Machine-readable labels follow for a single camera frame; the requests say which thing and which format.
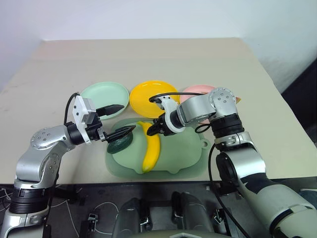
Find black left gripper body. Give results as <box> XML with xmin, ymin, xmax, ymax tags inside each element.
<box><xmin>86</xmin><ymin>109</ymin><xmax>109</xmax><ymax>142</ymax></box>

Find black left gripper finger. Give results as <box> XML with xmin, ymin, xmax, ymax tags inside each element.
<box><xmin>96</xmin><ymin>104</ymin><xmax>125</xmax><ymax>117</ymax></box>
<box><xmin>106</xmin><ymin>125</ymin><xmax>136</xmax><ymax>144</ymax></box>

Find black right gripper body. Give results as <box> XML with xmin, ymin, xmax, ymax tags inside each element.
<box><xmin>153</xmin><ymin>113</ymin><xmax>175</xmax><ymax>136</ymax></box>

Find dark green bumpy vegetable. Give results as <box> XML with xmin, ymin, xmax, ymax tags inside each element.
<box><xmin>106</xmin><ymin>132</ymin><xmax>133</xmax><ymax>155</ymax></box>

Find light green plate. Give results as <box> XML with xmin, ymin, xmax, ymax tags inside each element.
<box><xmin>80</xmin><ymin>81</ymin><xmax>130</xmax><ymax>121</ymax></box>

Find yellow plate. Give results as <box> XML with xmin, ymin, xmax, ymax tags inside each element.
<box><xmin>129</xmin><ymin>80</ymin><xmax>179</xmax><ymax>119</ymax></box>

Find pink plate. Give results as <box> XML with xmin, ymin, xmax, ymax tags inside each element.
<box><xmin>178</xmin><ymin>84</ymin><xmax>216</xmax><ymax>125</ymax></box>

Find yellow banana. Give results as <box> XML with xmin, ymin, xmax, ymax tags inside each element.
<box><xmin>136</xmin><ymin>120</ymin><xmax>161</xmax><ymax>174</ymax></box>

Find light green pig-shaped tray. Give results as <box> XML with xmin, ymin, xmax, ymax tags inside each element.
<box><xmin>105</xmin><ymin>118</ymin><xmax>211</xmax><ymax>179</ymax></box>

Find dark rounded robot leg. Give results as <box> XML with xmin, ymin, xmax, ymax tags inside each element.
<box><xmin>112</xmin><ymin>197</ymin><xmax>152</xmax><ymax>238</ymax></box>
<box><xmin>171</xmin><ymin>190</ymin><xmax>216</xmax><ymax>238</ymax></box>

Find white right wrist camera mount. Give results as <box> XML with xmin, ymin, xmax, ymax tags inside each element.
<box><xmin>155</xmin><ymin>95</ymin><xmax>186</xmax><ymax>132</ymax></box>

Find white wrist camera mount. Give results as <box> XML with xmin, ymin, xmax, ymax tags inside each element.
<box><xmin>72</xmin><ymin>95</ymin><xmax>97</xmax><ymax>145</ymax></box>
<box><xmin>155</xmin><ymin>95</ymin><xmax>186</xmax><ymax>132</ymax></box>

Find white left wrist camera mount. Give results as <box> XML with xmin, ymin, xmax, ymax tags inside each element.
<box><xmin>72</xmin><ymin>95</ymin><xmax>97</xmax><ymax>145</ymax></box>

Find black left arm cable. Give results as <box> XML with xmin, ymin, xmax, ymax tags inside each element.
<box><xmin>43</xmin><ymin>92</ymin><xmax>81</xmax><ymax>238</ymax></box>

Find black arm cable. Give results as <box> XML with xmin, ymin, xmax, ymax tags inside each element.
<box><xmin>43</xmin><ymin>92</ymin><xmax>81</xmax><ymax>238</ymax></box>
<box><xmin>148</xmin><ymin>92</ymin><xmax>251</xmax><ymax>238</ymax></box>

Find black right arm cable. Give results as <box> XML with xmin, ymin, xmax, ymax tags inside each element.
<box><xmin>148</xmin><ymin>92</ymin><xmax>251</xmax><ymax>238</ymax></box>

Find white floor cable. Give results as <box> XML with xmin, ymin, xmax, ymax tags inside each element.
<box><xmin>95</xmin><ymin>201</ymin><xmax>120</xmax><ymax>235</ymax></box>

